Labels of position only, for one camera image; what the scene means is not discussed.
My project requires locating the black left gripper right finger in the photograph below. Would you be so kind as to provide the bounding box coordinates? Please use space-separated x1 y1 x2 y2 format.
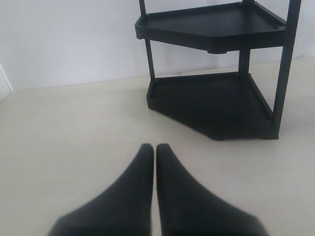
156 144 267 236

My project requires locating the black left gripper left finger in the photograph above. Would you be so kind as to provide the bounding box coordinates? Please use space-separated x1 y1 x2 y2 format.
49 144 154 236

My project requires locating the black two-tier corner rack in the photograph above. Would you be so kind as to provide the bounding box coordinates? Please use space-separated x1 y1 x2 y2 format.
135 0 301 140

